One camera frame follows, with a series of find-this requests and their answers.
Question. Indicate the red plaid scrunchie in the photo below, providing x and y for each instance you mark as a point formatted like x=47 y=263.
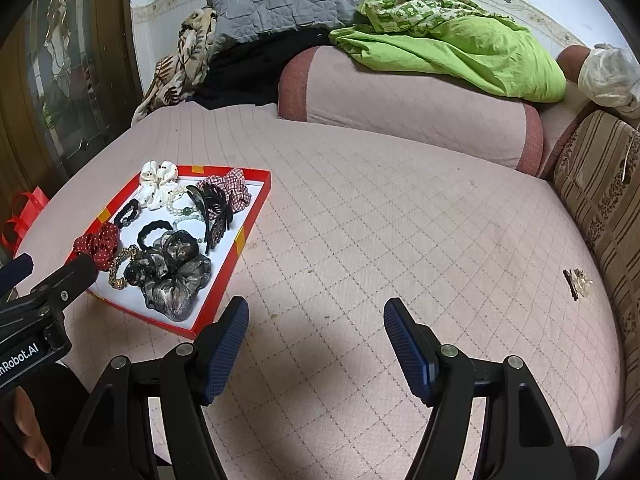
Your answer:
x=235 y=192

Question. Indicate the black sheer scrunchie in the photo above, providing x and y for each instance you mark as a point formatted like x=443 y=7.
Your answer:
x=175 y=280

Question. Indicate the pink bolster pillow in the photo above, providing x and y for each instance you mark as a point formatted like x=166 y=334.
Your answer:
x=400 y=105
x=560 y=120

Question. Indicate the black cloth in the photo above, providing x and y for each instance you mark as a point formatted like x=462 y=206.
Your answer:
x=250 y=70

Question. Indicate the red cardboard box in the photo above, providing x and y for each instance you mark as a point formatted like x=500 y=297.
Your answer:
x=224 y=252

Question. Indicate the red polka dot scrunchie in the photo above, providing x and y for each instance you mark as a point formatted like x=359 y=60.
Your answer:
x=100 y=242

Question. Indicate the brown striped cushion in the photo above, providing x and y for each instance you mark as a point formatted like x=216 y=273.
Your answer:
x=600 y=200

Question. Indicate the beaded hair clip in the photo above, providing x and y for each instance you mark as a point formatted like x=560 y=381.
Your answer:
x=572 y=282

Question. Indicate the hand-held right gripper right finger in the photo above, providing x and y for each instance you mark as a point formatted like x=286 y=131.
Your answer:
x=405 y=350

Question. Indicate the green patterned cloth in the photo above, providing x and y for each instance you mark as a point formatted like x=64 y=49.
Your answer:
x=415 y=12

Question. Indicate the red bag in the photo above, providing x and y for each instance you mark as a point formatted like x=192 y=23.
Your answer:
x=30 y=205

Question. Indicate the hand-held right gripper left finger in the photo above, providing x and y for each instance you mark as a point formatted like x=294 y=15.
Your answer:
x=227 y=350

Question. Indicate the person's left hand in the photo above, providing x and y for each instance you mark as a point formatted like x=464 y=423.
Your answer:
x=30 y=435

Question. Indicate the wooden door with glass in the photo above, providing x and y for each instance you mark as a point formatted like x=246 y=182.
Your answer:
x=20 y=135

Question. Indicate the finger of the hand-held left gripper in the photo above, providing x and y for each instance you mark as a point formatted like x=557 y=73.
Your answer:
x=15 y=270
x=70 y=280

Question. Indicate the pink quilted bed mat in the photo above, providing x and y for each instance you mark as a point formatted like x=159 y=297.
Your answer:
x=375 y=210

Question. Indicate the green blanket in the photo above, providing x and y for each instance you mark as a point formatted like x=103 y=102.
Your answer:
x=475 y=60

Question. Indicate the black hair claw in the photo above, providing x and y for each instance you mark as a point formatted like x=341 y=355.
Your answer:
x=215 y=207

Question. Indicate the leaf print blanket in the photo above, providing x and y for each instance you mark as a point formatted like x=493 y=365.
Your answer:
x=192 y=45

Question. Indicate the white plastic bag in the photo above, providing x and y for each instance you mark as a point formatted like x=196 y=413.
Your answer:
x=610 y=75

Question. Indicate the white scrunchie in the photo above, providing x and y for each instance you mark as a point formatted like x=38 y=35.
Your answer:
x=157 y=180

